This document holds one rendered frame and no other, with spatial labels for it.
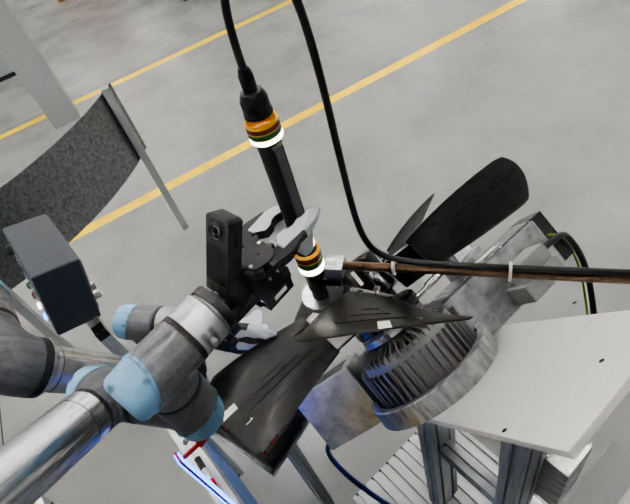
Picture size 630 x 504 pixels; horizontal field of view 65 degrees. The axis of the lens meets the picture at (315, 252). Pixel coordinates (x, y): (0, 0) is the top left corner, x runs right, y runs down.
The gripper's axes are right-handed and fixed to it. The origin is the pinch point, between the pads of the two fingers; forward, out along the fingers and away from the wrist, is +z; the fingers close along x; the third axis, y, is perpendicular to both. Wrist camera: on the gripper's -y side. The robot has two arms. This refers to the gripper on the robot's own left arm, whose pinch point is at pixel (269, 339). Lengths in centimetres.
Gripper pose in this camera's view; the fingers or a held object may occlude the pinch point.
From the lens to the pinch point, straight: 96.9
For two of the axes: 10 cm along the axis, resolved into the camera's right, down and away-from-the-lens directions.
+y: 2.3, -6.8, 7.0
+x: 1.9, 7.4, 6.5
